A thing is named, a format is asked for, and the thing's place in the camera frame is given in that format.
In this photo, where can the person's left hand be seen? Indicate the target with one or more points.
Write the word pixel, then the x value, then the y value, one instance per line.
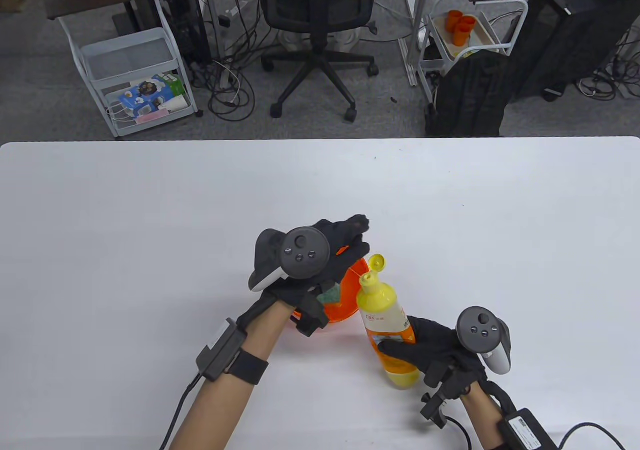
pixel 305 297

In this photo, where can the person's right hand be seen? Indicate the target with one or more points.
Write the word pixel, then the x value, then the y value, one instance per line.
pixel 435 345

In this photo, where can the green sponge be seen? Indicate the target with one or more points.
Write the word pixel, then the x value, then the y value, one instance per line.
pixel 327 296

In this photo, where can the yellow dish soap bottle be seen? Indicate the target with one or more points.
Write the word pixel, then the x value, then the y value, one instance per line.
pixel 380 305

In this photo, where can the person's left forearm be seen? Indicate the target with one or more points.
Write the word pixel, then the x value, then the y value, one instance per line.
pixel 225 410

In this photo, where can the orange plastic bowl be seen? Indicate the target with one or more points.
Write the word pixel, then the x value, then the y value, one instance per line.
pixel 345 310

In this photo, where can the grey left hand controller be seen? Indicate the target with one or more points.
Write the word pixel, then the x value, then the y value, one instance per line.
pixel 300 255

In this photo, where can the grey hand controller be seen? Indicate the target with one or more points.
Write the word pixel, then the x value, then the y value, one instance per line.
pixel 300 255
pixel 480 327

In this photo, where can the grey right hand controller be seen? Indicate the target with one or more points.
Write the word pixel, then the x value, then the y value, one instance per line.
pixel 480 327

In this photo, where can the white paper cup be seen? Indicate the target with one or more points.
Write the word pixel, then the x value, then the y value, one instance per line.
pixel 177 104

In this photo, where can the pink packet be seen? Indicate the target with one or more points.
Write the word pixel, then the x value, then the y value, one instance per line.
pixel 150 116

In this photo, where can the green packet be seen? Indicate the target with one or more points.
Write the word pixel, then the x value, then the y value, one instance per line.
pixel 175 84

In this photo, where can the black backpack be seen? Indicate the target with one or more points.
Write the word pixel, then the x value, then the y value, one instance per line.
pixel 470 95

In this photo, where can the blue printed carton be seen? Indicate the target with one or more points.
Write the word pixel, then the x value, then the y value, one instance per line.
pixel 142 95

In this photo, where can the black office chair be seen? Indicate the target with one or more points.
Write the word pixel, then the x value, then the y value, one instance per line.
pixel 317 0

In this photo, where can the white metal table leg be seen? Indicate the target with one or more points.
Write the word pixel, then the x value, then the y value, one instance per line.
pixel 417 20

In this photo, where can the orange plastic cup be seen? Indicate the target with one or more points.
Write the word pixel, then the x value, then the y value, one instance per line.
pixel 468 20
pixel 462 35
pixel 454 18

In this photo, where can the black computer tower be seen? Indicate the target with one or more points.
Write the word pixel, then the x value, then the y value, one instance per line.
pixel 185 15

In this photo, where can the white cart with beige tray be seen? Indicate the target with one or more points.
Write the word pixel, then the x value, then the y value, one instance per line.
pixel 487 33

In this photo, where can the black fabric cover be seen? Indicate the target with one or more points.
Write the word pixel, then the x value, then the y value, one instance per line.
pixel 565 45

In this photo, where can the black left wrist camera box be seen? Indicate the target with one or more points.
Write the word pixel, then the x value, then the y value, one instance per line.
pixel 220 350

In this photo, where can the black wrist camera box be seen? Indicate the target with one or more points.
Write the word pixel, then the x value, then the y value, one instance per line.
pixel 527 432
pixel 220 350

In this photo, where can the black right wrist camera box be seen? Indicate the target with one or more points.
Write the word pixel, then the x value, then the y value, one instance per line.
pixel 527 432

